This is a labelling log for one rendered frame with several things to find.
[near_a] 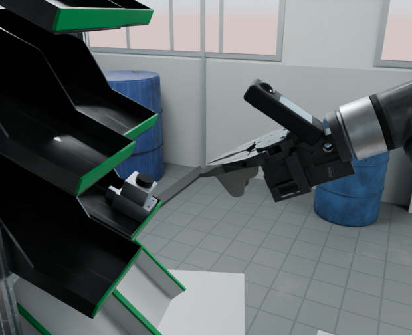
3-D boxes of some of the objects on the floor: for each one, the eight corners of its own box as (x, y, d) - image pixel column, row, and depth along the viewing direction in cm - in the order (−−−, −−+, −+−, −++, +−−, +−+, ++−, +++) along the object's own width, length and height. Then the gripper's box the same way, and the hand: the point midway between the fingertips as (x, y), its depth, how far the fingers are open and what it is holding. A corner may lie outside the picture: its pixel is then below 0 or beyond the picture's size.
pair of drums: (77, 150, 467) (66, 63, 430) (177, 169, 411) (174, 70, 374) (15, 175, 395) (-4, 73, 358) (126, 202, 339) (117, 85, 302)
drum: (377, 203, 338) (393, 114, 309) (379, 232, 293) (398, 131, 264) (315, 194, 354) (325, 109, 326) (308, 221, 310) (319, 124, 281)
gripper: (359, 181, 49) (210, 224, 57) (353, 157, 58) (224, 198, 66) (336, 118, 47) (185, 172, 55) (333, 103, 56) (202, 151, 64)
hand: (205, 167), depth 59 cm, fingers closed
